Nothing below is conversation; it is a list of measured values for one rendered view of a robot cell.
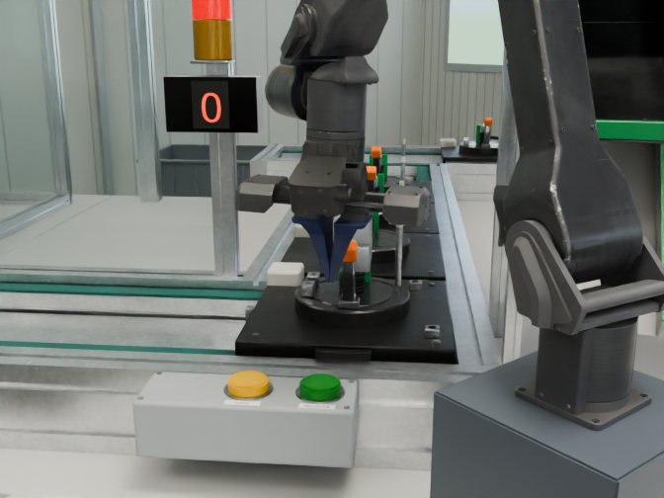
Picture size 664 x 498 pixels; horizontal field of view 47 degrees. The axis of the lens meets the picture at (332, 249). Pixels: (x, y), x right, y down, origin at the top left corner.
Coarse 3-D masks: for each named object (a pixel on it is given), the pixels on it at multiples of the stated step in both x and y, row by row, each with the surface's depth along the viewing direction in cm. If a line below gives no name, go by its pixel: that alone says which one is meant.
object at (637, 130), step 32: (608, 0) 96; (640, 0) 95; (608, 32) 96; (640, 32) 95; (608, 64) 90; (640, 64) 89; (608, 96) 84; (640, 96) 84; (608, 128) 77; (640, 128) 76
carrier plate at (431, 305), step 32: (288, 288) 101; (256, 320) 90; (288, 320) 90; (416, 320) 90; (448, 320) 90; (256, 352) 84; (288, 352) 83; (384, 352) 82; (416, 352) 82; (448, 352) 82
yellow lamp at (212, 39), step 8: (200, 24) 96; (208, 24) 96; (216, 24) 96; (224, 24) 96; (200, 32) 96; (208, 32) 96; (216, 32) 96; (224, 32) 97; (200, 40) 97; (208, 40) 96; (216, 40) 96; (224, 40) 97; (200, 48) 97; (208, 48) 97; (216, 48) 97; (224, 48) 97; (232, 48) 99; (200, 56) 97; (208, 56) 97; (216, 56) 97; (224, 56) 97; (232, 56) 99
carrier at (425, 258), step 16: (304, 240) 125; (384, 240) 117; (416, 240) 125; (432, 240) 125; (288, 256) 116; (304, 256) 116; (384, 256) 112; (416, 256) 116; (432, 256) 116; (304, 272) 108; (320, 272) 108; (384, 272) 108; (416, 272) 108; (432, 272) 108
